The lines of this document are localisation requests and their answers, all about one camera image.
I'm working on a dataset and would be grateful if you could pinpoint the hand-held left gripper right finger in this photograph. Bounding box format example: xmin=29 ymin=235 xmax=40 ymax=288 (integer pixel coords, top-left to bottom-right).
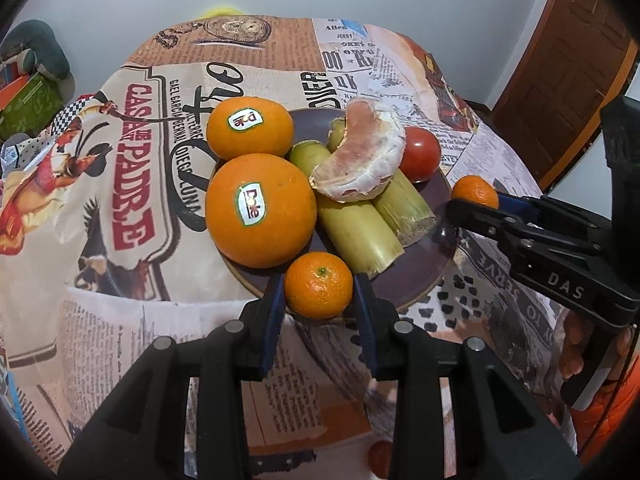
xmin=352 ymin=272 xmax=581 ymax=480

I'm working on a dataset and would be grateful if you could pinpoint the small mandarin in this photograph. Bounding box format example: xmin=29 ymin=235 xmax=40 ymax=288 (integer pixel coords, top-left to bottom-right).
xmin=451 ymin=175 xmax=500 ymax=211
xmin=284 ymin=252 xmax=354 ymax=321

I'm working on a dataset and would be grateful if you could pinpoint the printed newspaper-pattern tablecloth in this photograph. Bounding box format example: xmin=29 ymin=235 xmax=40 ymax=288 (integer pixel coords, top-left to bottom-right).
xmin=0 ymin=15 xmax=577 ymax=480

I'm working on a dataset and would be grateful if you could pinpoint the person's right hand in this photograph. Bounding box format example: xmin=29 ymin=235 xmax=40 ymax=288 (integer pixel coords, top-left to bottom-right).
xmin=559 ymin=309 xmax=637 ymax=396

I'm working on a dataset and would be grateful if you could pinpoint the green shopping bag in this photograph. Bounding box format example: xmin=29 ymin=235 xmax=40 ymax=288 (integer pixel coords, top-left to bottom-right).
xmin=0 ymin=72 xmax=64 ymax=142

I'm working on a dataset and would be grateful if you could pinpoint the orange box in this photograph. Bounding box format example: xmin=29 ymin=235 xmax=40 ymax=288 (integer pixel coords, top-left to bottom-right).
xmin=0 ymin=74 xmax=32 ymax=109

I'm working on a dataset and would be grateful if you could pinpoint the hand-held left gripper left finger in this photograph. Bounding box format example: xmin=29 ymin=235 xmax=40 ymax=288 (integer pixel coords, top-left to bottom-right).
xmin=57 ymin=272 xmax=287 ymax=480

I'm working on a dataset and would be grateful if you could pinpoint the black-white checkered cloth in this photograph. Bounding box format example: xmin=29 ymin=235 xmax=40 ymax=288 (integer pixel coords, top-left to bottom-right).
xmin=49 ymin=92 xmax=97 ymax=133

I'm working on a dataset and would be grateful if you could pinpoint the orange with white sticker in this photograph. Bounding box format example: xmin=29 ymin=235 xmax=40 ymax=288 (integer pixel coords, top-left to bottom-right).
xmin=205 ymin=153 xmax=318 ymax=269
xmin=206 ymin=96 xmax=295 ymax=161

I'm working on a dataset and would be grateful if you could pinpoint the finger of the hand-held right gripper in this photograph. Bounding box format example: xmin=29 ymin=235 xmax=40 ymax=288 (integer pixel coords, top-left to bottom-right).
xmin=446 ymin=197 xmax=603 ymax=268
xmin=495 ymin=191 xmax=613 ymax=241

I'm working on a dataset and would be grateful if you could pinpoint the purple plate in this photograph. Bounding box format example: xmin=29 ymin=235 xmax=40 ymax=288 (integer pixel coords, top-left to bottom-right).
xmin=212 ymin=105 xmax=458 ymax=313

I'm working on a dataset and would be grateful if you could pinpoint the person's right forearm orange sleeve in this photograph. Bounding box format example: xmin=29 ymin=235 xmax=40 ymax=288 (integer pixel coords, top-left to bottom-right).
xmin=569 ymin=360 xmax=640 ymax=463

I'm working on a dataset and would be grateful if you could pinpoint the peeled pomelo segment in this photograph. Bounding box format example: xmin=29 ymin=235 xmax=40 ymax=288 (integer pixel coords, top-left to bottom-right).
xmin=309 ymin=99 xmax=407 ymax=204

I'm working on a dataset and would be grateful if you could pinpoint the red tomato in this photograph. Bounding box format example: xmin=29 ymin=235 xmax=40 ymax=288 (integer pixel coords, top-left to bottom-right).
xmin=399 ymin=126 xmax=442 ymax=184

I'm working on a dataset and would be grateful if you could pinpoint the brown wooden door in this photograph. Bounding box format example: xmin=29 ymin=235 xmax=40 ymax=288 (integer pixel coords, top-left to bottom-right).
xmin=492 ymin=0 xmax=640 ymax=192

